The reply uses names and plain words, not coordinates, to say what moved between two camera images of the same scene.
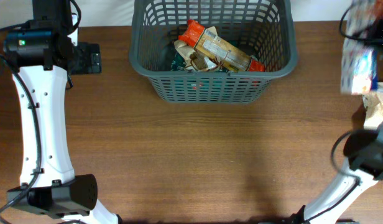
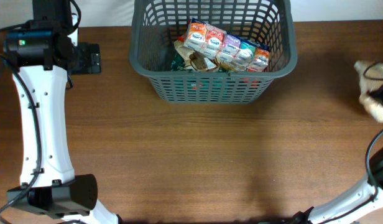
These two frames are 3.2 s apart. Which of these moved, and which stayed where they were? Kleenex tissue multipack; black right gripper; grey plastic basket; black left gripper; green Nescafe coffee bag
Moved: Kleenex tissue multipack; black right gripper
Stayed: black left gripper; grey plastic basket; green Nescafe coffee bag
